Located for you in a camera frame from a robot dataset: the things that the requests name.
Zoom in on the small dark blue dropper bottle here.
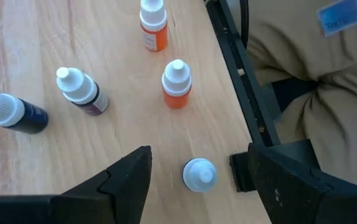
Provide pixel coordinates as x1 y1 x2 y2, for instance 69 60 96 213
0 90 49 135

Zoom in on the small white-capped dropper bottle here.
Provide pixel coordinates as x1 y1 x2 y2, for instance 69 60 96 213
139 0 169 52
181 157 219 194
161 58 193 110

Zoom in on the small black dropper bottle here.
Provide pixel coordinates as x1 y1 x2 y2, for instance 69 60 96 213
55 66 110 117

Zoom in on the dark chair seat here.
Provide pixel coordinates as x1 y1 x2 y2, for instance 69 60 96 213
270 76 320 113

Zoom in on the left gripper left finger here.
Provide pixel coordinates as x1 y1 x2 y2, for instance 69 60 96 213
50 145 153 224

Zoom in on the blue name badge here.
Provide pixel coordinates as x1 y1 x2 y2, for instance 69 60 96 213
317 0 357 38

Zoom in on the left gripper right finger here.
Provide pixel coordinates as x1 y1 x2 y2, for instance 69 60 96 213
248 142 353 224

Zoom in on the black aluminium table frame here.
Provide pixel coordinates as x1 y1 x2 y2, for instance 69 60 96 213
204 0 321 193

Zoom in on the person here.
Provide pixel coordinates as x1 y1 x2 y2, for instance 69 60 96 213
246 0 357 192

